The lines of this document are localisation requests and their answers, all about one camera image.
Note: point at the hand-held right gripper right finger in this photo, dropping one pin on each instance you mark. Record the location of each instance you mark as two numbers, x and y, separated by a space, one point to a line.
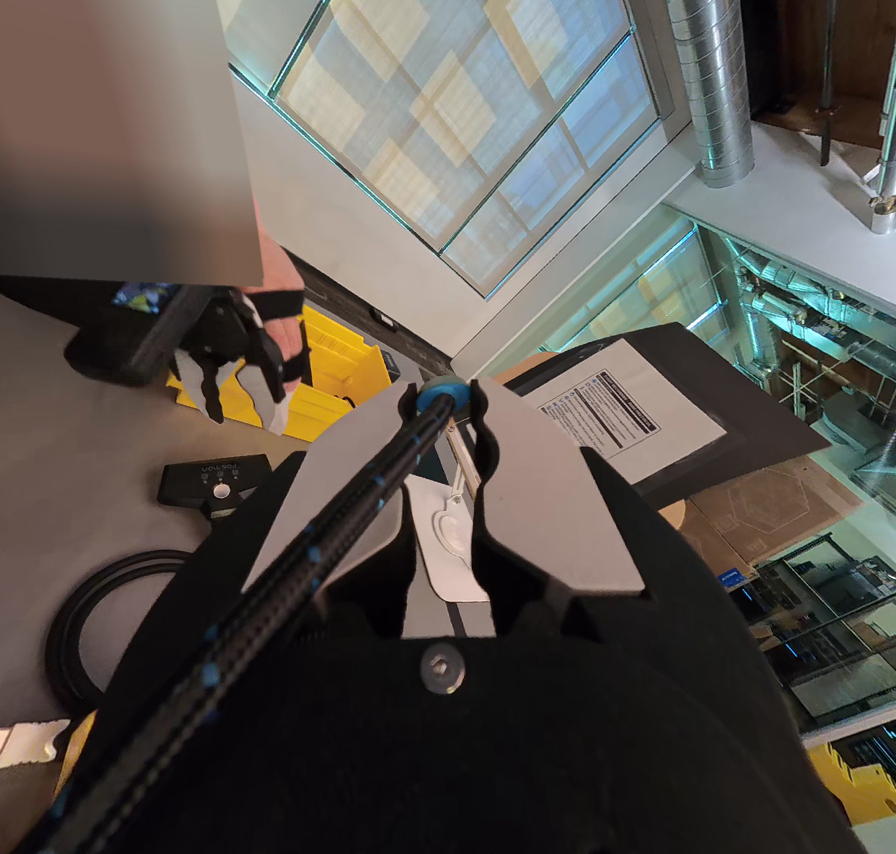
553 518

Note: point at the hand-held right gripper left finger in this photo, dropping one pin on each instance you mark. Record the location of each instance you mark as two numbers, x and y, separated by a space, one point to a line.
371 539

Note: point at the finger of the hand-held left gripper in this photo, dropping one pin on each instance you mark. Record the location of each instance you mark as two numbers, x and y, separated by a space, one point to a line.
192 378
262 399

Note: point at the yellow plastic bin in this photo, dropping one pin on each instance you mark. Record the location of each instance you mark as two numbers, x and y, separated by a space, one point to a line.
854 784
336 357

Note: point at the person's left hand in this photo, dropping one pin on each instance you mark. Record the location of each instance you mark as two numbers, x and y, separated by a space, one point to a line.
283 273

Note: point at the white board stand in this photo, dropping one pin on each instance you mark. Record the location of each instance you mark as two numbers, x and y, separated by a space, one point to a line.
448 560

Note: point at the wooden instruction board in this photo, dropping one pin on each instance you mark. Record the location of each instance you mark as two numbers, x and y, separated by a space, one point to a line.
665 406

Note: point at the flat cardboard box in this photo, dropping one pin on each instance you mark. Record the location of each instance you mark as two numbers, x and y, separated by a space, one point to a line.
770 511

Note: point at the narrow blind-covered window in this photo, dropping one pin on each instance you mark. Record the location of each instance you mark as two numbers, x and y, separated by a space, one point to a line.
651 287

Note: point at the large blind-covered window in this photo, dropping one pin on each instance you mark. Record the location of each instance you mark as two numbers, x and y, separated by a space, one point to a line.
455 98

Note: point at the silver ventilation duct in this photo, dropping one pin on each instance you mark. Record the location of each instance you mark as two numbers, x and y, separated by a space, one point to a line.
714 63

